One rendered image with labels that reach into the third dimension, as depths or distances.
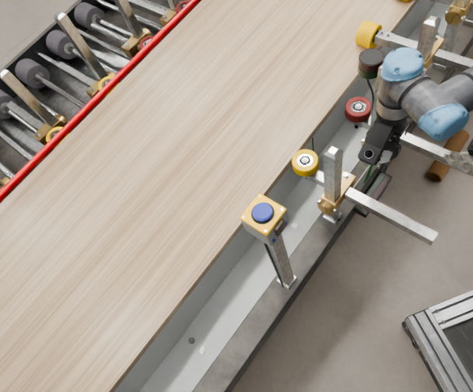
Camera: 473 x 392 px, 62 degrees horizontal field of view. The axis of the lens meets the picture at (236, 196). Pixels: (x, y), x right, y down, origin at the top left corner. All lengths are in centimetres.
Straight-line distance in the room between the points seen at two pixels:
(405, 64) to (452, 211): 143
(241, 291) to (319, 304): 67
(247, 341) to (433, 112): 82
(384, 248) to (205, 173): 111
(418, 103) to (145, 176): 86
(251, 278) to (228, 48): 85
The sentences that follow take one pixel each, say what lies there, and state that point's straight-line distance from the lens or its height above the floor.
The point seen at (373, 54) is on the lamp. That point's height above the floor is 117.
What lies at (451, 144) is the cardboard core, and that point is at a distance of 231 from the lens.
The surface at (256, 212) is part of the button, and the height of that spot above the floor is 123.
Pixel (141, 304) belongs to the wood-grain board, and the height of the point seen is 90.
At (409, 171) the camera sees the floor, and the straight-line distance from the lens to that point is 227.
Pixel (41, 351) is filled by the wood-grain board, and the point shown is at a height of 90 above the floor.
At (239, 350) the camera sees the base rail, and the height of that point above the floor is 70.
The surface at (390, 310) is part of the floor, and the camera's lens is 199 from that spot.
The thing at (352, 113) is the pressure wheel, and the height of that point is 91.
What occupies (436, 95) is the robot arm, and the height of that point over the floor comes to 131.
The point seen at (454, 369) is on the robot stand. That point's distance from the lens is 177.
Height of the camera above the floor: 194
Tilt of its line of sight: 60 degrees down
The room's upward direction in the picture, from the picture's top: 25 degrees counter-clockwise
